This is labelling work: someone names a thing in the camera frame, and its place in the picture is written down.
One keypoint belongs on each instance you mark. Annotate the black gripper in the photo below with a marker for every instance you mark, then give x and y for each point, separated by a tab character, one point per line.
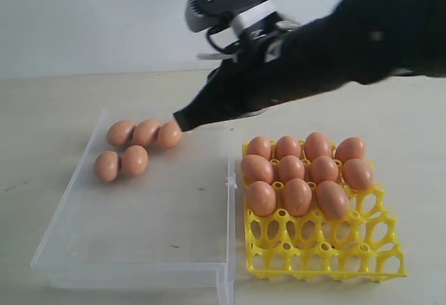
302	69

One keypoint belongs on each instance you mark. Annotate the brown egg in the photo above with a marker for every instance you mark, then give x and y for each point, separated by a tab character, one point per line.
107	166
350	148
323	168
358	174
290	167
332	199
317	144
120	133
260	146
146	133
134	161
169	135
287	145
256	168
261	198
297	197

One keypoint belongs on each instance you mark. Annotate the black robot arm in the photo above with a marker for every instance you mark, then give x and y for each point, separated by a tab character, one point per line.
367	40

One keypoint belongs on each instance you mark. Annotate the yellow plastic egg tray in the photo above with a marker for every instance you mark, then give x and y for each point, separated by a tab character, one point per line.
364	243

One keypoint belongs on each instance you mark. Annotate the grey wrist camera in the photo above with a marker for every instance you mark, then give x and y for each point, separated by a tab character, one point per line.
239	14

